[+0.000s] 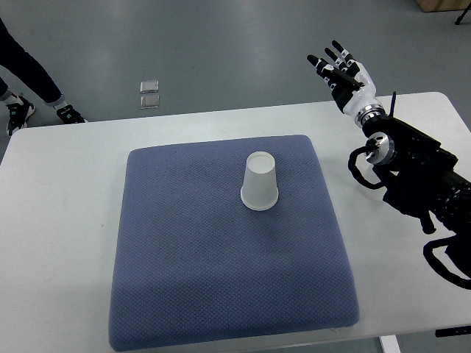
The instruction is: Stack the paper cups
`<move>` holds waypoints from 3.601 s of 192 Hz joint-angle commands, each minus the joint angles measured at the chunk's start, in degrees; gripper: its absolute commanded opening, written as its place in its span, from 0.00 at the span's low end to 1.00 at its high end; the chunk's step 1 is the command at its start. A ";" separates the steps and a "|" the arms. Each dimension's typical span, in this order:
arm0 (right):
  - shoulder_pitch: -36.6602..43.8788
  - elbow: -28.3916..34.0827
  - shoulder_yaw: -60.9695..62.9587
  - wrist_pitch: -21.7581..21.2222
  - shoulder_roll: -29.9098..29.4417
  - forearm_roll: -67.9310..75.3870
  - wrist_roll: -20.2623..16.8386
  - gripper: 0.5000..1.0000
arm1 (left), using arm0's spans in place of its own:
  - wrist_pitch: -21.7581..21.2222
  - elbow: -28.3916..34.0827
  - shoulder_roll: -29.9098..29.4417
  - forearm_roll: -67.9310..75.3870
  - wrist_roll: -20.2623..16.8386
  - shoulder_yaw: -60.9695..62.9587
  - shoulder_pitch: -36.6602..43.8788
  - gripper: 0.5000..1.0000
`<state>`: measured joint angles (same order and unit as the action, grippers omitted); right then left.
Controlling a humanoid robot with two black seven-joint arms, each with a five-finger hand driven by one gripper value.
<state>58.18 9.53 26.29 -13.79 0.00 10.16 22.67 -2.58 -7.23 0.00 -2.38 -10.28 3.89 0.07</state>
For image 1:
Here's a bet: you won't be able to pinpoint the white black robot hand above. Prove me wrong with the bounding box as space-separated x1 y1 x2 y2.
307 40 385 128

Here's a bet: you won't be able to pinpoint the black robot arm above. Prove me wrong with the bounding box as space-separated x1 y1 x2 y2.
348 104 470 289

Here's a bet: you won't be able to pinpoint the wooden box top right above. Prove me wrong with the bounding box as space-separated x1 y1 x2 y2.
415 0 470 13

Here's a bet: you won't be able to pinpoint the black tripod foot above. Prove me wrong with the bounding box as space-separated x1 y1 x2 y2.
454 7 470 25

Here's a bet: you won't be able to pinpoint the white paper cup on cushion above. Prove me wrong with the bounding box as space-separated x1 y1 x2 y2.
240 151 279 211

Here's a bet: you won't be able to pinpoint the upper metal floor plate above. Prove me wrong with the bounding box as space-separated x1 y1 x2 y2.
140 79 159 93

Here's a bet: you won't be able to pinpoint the blue quilted cushion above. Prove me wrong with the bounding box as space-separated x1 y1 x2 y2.
109 135 359 352

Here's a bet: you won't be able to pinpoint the white table leg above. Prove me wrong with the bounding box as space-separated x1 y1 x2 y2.
379 335 401 353

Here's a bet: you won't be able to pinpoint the black table control panel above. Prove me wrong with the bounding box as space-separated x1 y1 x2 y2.
435 325 471 338

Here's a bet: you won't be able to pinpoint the black sneaker near table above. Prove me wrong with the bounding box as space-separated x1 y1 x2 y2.
56 104 87 124

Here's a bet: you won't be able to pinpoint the black sneaker at edge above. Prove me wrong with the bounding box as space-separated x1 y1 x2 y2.
5 94 35 136

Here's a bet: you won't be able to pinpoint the person left leg dark trousers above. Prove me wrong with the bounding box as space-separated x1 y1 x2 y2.
1 21 65 107

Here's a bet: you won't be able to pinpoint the person leg dark trousers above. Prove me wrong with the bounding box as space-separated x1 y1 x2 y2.
1 21 65 107
0 78 12 101

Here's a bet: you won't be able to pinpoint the person right leg dark trousers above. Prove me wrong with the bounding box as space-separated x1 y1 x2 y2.
0 78 12 101

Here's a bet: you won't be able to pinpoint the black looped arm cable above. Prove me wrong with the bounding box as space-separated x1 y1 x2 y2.
347 146 386 190

